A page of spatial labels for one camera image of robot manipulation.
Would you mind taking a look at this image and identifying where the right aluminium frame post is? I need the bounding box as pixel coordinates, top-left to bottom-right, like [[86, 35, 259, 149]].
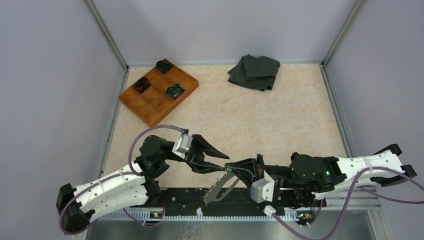
[[321, 0, 368, 69]]

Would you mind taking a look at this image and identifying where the white cable duct rail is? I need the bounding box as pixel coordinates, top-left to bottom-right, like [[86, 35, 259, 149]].
[[99, 207, 301, 223]]

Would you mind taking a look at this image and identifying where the black object compartment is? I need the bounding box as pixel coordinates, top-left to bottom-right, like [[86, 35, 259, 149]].
[[132, 77, 152, 94], [155, 59, 174, 75]]

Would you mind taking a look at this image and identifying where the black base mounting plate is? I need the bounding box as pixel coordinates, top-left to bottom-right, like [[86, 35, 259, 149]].
[[131, 187, 320, 217]]

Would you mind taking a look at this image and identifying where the dark grey folded cloth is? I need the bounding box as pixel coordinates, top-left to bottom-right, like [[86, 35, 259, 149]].
[[228, 54, 281, 92]]

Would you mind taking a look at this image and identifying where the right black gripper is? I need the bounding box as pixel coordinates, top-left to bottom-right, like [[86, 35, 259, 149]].
[[225, 154, 307, 194]]

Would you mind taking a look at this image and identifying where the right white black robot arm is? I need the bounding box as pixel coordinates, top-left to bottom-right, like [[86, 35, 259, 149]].
[[225, 144, 417, 208]]

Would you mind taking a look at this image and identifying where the left aluminium frame post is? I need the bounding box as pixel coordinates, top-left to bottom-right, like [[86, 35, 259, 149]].
[[84, 0, 130, 72]]

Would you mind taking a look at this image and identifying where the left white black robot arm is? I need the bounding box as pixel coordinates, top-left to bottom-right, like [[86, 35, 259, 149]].
[[55, 134, 229, 235]]

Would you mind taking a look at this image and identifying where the metal key holder plate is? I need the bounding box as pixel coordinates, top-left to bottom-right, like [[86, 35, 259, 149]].
[[203, 171, 240, 206]]

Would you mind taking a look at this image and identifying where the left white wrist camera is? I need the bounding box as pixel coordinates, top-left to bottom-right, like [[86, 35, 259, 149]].
[[172, 133, 193, 160]]

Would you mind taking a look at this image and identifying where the black green coiled object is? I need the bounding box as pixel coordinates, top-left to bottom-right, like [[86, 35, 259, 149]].
[[165, 83, 185, 100]]

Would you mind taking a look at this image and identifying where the black object left compartment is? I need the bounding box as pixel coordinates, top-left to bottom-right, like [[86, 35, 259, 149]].
[[132, 77, 152, 94]]

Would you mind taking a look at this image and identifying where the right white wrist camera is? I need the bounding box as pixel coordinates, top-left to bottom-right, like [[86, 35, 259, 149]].
[[250, 170, 275, 204]]

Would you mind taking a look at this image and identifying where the aluminium frame post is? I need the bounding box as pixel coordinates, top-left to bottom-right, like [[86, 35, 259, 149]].
[[84, 0, 130, 72], [321, 0, 368, 69]]

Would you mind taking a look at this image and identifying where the black object back compartment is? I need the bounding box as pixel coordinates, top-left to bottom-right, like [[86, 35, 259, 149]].
[[155, 59, 174, 75]]

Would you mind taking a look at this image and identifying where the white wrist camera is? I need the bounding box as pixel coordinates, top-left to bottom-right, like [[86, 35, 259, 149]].
[[250, 170, 275, 204], [172, 133, 193, 160]]

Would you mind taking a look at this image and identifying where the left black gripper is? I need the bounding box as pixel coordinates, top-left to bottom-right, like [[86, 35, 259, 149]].
[[163, 134, 230, 175]]

